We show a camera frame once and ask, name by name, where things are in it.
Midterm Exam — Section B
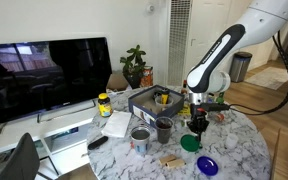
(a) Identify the navy cardboard box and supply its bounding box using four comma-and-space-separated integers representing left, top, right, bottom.
128, 84, 186, 126

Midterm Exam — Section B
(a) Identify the beige floor rug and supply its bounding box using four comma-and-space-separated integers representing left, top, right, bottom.
243, 66, 288, 91

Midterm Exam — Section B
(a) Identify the white wall grille panel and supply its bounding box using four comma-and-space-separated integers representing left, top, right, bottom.
166, 0, 193, 88

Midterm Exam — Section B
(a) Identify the silver tin can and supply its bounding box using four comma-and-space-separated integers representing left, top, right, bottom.
130, 125, 152, 156

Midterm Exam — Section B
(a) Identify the white television stand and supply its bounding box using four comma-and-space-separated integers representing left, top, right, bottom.
0, 99, 109, 169

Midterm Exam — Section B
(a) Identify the clear plastic cup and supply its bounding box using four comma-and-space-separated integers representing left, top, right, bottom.
224, 133, 239, 150

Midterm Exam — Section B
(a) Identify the blue round lid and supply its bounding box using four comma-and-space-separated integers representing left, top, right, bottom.
196, 155, 219, 177

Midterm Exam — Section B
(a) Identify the green potted plant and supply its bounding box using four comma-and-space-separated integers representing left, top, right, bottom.
119, 44, 148, 89

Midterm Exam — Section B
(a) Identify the black yellow bottle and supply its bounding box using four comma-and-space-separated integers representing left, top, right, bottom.
160, 89, 170, 105

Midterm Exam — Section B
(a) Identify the brown sauce bottle red cap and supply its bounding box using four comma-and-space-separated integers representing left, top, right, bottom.
181, 79, 189, 96

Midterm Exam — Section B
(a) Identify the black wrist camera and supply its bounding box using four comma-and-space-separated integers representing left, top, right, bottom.
190, 102, 232, 113

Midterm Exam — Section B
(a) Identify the yellow package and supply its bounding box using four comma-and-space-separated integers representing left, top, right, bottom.
177, 103, 192, 116

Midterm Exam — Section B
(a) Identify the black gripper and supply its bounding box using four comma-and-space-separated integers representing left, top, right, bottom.
186, 111, 210, 150

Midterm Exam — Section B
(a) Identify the small jar red cap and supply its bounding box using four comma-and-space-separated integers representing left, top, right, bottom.
215, 113, 226, 123

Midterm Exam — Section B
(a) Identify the black flat screen television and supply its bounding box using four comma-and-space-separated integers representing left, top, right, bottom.
0, 37, 113, 124

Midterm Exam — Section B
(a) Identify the green round lid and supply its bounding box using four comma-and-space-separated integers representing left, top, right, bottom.
179, 133, 202, 153

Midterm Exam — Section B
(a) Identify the steel trash can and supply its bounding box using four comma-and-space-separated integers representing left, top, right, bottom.
229, 51, 253, 84

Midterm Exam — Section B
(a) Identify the round white wall device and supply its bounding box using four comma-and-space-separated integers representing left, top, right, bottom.
145, 2, 156, 14

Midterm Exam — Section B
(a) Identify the small wooden block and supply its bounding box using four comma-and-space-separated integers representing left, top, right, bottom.
159, 154, 178, 165
165, 158, 187, 169

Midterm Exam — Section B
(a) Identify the white paper sheet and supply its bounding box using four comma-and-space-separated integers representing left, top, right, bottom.
101, 110, 133, 139

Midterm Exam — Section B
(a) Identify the black television remote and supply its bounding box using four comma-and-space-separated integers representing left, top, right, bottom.
87, 135, 109, 151

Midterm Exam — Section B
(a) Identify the white cup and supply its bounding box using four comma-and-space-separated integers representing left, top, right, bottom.
154, 94, 175, 108

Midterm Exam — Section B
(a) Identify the white closet door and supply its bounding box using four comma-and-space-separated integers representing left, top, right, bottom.
190, 0, 233, 68

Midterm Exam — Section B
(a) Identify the black office chair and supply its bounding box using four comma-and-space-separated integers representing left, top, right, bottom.
0, 132, 42, 180

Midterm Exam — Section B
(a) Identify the yellow lid vitamin bottle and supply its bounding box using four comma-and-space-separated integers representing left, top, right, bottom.
97, 93, 113, 118

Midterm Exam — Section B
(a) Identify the dark plastic cup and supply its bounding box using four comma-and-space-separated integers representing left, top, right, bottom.
154, 116, 174, 145

